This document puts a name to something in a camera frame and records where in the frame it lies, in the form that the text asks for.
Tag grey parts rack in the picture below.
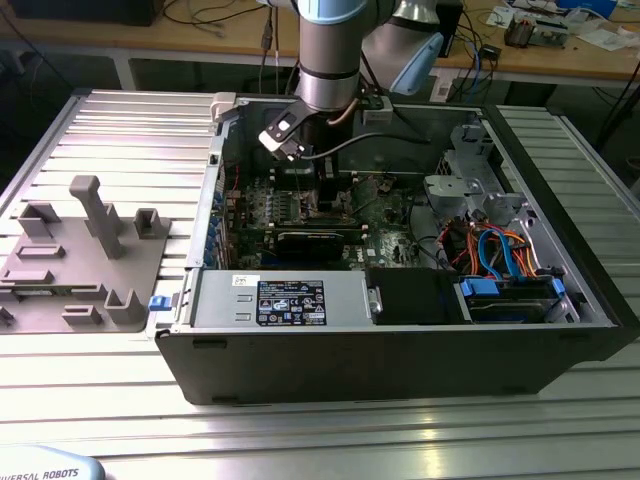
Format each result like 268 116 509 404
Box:
0 174 174 335

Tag white paper label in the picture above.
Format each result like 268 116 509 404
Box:
433 69 455 103

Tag grey power supply box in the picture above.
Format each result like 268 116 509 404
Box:
188 269 375 330

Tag pale blue teach pendant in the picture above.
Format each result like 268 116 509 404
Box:
0 444 109 480

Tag orange wire bundle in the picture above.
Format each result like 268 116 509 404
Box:
502 228 542 279
447 222 482 275

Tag copper-coloured hose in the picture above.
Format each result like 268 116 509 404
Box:
325 97 360 127

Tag CPU socket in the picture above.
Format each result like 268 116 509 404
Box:
298 190 352 225

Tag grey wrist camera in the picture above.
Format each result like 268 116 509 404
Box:
361 94 394 126

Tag white papers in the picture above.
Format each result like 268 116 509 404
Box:
574 24 640 51

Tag thin blue cable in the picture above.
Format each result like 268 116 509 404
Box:
469 39 485 99

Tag hard disk in blue carrier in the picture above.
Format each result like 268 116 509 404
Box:
455 276 569 325

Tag black and grey PC case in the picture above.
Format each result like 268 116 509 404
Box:
153 92 640 407

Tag blue flat box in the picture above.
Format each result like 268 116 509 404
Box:
555 0 620 12

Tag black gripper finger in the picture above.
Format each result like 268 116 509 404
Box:
318 157 339 212

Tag wooden workbench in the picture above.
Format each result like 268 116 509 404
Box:
0 0 640 84

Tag thick black cable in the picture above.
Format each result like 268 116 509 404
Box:
405 182 436 236

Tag grey case release latch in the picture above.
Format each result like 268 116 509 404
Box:
209 92 242 125

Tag metal socket cover frame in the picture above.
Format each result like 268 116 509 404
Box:
344 177 378 213

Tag electronic device with coils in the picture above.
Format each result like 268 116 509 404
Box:
503 13 570 51

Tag black graphics card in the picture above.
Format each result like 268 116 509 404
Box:
274 228 347 262

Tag black box on workbench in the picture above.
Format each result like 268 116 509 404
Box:
8 0 157 27

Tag grey metal drive cage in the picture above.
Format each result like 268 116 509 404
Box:
422 123 540 236

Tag black camera cable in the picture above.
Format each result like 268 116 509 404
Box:
297 130 434 161

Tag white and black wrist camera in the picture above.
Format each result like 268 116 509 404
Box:
257 105 310 162

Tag blue flat data cable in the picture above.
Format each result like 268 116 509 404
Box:
492 224 531 281
476 227 507 280

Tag green PC motherboard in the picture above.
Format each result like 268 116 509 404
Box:
219 167 429 272

